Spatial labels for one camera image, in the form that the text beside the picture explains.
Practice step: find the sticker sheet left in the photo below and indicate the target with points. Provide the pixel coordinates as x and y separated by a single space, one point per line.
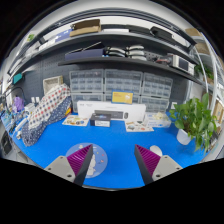
75 120

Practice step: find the grey drawer organiser cabinets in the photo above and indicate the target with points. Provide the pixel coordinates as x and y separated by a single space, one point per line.
98 84

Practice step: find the sticker sheet right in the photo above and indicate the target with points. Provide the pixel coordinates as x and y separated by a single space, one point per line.
137 126

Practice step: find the long white product box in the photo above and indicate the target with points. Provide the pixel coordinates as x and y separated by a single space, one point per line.
126 112

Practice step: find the dark flat box on shelf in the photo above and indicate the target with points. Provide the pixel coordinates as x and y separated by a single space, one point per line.
94 50

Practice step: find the beige framed crate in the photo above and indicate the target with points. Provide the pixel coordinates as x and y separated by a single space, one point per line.
49 83

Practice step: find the purple object at left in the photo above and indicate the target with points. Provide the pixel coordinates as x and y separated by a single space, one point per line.
18 104

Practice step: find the green potted plant white pot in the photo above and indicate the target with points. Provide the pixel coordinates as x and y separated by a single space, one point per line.
196 119

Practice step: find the clear plastic box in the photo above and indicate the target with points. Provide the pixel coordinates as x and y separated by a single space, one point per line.
158 120

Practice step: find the cardboard box on top shelf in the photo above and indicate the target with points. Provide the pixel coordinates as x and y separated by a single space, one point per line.
84 27

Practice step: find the white instrument on shelf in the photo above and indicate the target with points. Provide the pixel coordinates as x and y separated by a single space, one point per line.
182 64

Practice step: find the round light blue mouse pad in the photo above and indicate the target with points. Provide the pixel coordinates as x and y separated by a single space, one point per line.
98 162

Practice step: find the blue table mat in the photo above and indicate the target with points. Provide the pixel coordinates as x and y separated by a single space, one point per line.
122 169

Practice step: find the sticker sheet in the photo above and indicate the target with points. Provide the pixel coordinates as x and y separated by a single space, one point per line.
75 120
137 126

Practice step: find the white computer mouse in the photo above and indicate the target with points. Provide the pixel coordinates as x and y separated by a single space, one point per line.
155 149

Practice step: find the patterned red white cloth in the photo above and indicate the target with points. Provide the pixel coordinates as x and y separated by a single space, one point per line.
52 108

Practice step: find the yellow card sign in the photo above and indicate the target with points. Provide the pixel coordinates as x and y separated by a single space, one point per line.
122 97

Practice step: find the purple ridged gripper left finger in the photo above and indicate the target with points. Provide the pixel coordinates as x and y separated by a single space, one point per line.
74 167

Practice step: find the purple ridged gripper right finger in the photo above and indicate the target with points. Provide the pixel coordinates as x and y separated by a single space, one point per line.
152 166

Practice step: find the small black box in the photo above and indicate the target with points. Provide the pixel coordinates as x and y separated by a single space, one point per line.
100 120

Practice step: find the grey metal shelf unit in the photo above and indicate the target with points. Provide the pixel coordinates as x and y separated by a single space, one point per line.
119 26

